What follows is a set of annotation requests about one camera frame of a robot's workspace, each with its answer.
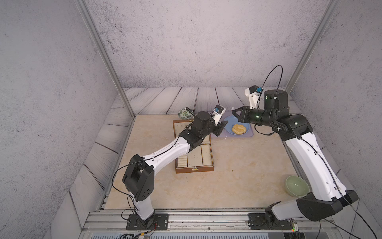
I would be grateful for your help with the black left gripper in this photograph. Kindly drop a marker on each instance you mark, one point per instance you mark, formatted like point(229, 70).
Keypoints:
point(219, 128)

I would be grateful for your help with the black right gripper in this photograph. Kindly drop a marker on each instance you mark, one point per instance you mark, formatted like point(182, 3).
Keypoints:
point(240, 118)

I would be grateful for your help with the brown leather jewelry box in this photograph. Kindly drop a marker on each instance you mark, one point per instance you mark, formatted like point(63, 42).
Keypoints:
point(199, 159)

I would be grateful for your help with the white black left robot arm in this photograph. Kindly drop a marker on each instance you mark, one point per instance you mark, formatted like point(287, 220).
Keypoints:
point(139, 177)

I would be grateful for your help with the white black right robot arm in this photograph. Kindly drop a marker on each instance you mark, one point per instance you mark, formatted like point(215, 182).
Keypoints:
point(328, 194)

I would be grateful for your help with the lilac plastic tray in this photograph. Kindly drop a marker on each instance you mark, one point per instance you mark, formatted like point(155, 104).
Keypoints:
point(224, 133)

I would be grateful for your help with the blue plate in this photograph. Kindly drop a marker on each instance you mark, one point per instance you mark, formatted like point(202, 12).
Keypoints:
point(232, 120)

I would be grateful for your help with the yellow cream puff pastry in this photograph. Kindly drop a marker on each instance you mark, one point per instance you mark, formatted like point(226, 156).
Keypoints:
point(239, 129)

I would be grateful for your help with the green leaf pattern bowl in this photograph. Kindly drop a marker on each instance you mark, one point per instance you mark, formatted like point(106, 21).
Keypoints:
point(186, 114)

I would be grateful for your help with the light green bowl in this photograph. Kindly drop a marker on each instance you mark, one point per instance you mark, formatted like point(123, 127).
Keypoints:
point(296, 186)

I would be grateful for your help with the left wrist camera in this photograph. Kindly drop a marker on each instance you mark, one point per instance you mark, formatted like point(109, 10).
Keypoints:
point(217, 114)

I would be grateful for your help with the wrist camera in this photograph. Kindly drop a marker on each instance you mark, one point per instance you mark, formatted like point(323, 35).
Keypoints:
point(217, 114)
point(253, 94)

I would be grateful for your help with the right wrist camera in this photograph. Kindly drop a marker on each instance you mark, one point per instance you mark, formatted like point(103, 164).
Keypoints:
point(253, 94)

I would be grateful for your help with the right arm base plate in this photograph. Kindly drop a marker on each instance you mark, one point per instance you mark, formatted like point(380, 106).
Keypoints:
point(266, 221)

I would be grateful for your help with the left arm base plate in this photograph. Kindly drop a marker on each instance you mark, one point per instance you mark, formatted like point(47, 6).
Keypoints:
point(157, 222)

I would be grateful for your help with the right aluminium frame post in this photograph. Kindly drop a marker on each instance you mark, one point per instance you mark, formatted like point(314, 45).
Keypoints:
point(314, 40)

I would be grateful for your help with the aluminium frame post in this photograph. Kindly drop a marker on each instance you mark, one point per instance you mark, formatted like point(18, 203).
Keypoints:
point(89, 22)
point(314, 40)

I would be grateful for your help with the left aluminium frame post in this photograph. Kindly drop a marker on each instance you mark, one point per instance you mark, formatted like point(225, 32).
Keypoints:
point(89, 22)

